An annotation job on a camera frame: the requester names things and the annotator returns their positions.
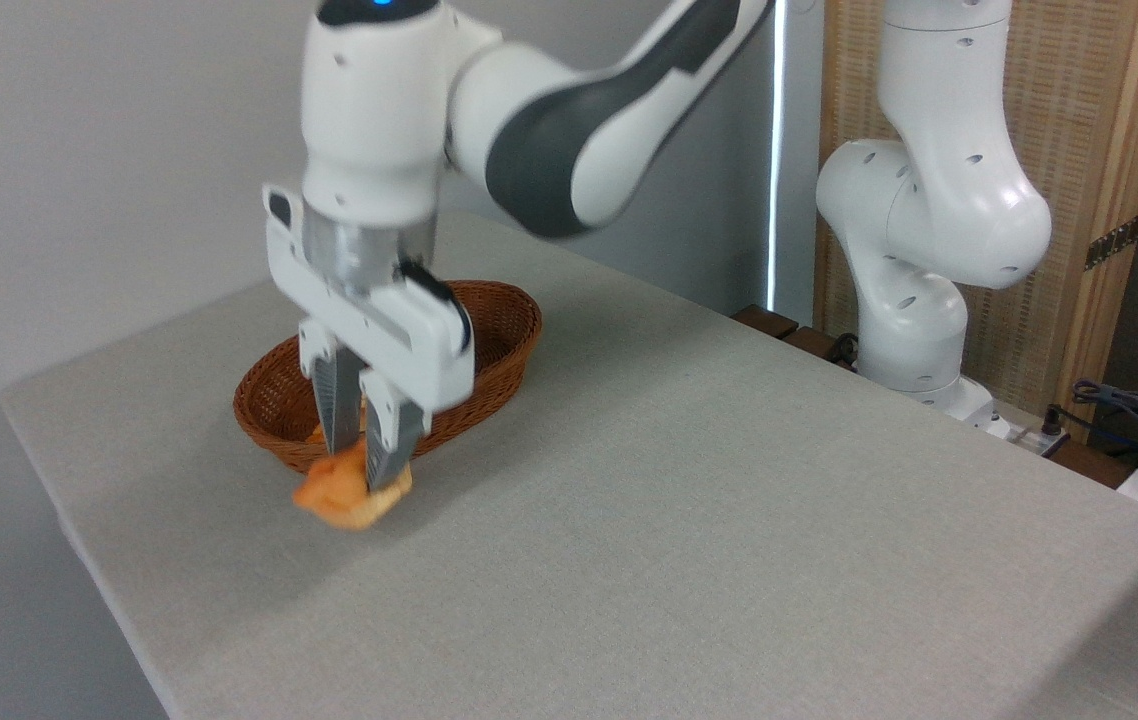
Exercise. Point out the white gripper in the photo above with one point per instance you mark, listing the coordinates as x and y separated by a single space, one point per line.
399 340

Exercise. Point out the round orange bread roll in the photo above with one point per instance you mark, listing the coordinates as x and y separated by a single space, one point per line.
334 497

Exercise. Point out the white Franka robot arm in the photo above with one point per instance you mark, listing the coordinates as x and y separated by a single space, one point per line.
569 130

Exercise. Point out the long braided bread loaf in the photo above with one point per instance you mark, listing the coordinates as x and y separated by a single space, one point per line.
317 435

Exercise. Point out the brown wicker oval basket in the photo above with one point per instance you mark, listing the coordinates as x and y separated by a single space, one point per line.
504 330

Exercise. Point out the dark brown wooden slat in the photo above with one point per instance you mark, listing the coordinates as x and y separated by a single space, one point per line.
814 343
767 321

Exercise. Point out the black power plug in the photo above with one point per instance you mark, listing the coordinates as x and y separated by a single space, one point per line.
1053 420

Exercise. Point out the metal screen hinge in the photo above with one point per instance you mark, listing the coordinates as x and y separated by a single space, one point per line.
1114 242

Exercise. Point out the wooden rattan folding screen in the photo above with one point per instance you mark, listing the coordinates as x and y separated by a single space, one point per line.
1079 100

